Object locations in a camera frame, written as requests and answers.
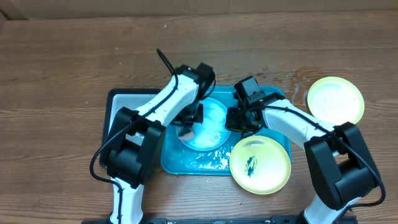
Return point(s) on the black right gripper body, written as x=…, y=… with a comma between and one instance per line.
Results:
x=237, y=119

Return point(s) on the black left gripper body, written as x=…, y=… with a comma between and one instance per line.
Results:
x=193, y=114

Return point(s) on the pink and green sponge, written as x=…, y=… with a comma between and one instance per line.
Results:
x=185, y=134

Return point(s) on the light blue plate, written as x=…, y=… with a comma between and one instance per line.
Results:
x=211, y=133

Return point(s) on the yellow plate with blue stain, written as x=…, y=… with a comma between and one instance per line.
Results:
x=335, y=100

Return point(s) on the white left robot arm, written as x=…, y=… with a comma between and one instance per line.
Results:
x=132, y=150

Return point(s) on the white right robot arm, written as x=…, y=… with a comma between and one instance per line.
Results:
x=343, y=172

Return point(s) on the teal plastic tray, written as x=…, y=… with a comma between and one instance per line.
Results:
x=178, y=159

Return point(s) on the black tray with soapy water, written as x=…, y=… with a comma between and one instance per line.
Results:
x=132, y=98

